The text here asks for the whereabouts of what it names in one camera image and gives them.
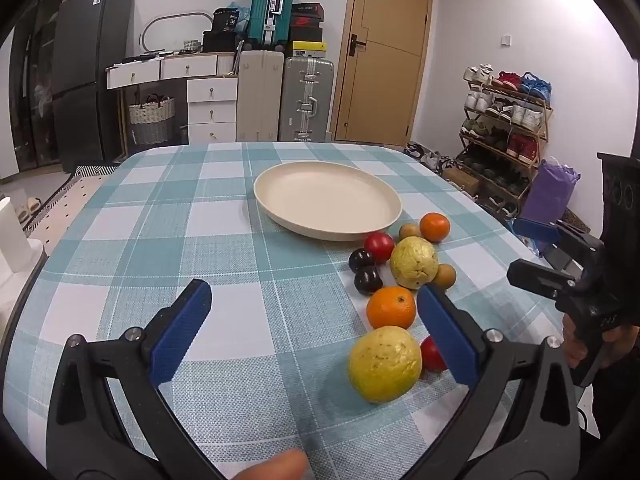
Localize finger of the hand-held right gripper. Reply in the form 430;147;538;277
513;218;606;282
506;259;582;302

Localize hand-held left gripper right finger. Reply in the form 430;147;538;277
416;284;582;480

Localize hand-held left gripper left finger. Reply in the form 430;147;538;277
46;279;226;480

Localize large orange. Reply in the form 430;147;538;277
366;286;417;330

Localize yellow-green guava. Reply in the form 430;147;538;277
389;236;439;290
348;326;423;405

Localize small orange mandarin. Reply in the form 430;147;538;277
419;212;451;243

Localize dark purple plum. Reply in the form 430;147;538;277
354;266;384;296
348;248;376;275

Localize cream round plate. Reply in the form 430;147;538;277
253;161;403;242

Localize person's right hand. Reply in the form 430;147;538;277
562;312;640;371

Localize person's left hand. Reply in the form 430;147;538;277
232;449;309;480

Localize small red tomato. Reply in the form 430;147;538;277
420;336;448;373

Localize purple bag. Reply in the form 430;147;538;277
521;157;582;224

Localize brown cardboard box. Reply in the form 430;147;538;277
442;166;482;194

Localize wooden shoe rack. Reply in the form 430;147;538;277
458;77;554;220

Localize large red tomato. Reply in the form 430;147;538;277
363;232;396;264

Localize blue checked tablecloth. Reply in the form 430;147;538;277
0;141;601;480

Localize rows of racked shoes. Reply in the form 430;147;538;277
460;64;552;217

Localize pile of loose sneakers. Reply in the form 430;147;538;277
403;141;455;174

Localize patterned rug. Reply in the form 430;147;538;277
20;161;122;242

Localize white plastic appliance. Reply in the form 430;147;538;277
0;194;49;307

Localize pair of beige slippers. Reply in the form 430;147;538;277
14;197;47;224

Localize woven grey-white basket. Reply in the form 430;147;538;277
128;94;177;147

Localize white drawer dresser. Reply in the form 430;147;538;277
106;51;239;145

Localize wooden door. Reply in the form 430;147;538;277
330;0;435;147

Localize beige suitcase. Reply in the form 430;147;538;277
236;50;285;143

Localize silver suitcase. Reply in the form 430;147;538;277
278;56;335;144

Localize dark grey refrigerator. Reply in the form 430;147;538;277
51;0;135;163

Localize black glass cabinet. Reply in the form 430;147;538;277
7;0;66;173

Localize yellow black shoe box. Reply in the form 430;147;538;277
288;40;329;59

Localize black storage box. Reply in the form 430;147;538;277
202;30;237;53

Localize grey hoop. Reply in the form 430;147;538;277
140;10;212;54

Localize black bag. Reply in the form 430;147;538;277
212;7;240;32

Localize blue plastic bag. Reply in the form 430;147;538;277
229;2;254;34

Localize teal suitcase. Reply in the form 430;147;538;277
248;0;294;46

